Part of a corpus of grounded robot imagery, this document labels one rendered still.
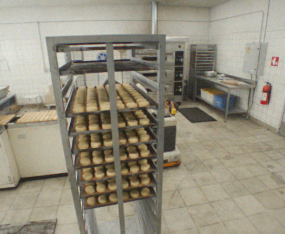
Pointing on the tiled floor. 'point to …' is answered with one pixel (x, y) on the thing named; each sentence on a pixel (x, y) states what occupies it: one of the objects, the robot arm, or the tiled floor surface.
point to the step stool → (34, 101)
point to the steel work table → (227, 93)
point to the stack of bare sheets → (29, 227)
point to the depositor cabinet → (1, 163)
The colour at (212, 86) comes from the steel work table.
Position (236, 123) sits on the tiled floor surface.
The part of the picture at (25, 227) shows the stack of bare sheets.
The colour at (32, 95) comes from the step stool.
